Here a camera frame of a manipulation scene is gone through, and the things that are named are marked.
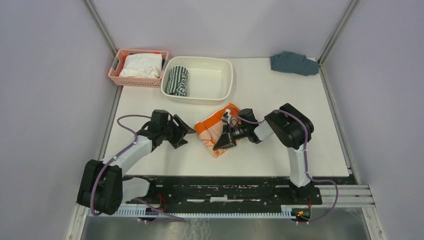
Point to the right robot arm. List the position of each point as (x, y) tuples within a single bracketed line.
[(292, 128)]

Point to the blue-grey folded cloth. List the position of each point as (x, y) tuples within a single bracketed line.
[(293, 63)]

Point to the green white striped towel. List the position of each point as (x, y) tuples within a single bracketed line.
[(177, 84)]

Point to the orange and cream cloth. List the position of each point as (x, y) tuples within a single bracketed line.
[(210, 130)]

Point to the aluminium frame post right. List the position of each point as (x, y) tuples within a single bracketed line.
[(335, 35)]

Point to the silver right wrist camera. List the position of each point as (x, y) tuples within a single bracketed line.
[(226, 117)]

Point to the white plastic tub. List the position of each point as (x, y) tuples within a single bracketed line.
[(209, 80)]

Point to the aluminium frame post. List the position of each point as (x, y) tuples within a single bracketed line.
[(335, 35), (101, 26)]

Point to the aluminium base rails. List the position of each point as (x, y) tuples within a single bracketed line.
[(343, 196)]

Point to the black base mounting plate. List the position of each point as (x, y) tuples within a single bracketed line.
[(225, 194)]

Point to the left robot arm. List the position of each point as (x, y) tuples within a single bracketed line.
[(102, 186)]

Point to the pink plastic basket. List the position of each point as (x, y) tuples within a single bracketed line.
[(118, 65)]

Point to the aluminium frame post left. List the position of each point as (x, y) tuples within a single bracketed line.
[(101, 26)]

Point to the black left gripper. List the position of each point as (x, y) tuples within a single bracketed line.
[(181, 130)]

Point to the white cloth in basket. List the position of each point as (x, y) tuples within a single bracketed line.
[(142, 65)]

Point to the white slotted cable duct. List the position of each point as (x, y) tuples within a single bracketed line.
[(141, 211)]

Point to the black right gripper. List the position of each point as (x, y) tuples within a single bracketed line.
[(227, 139)]

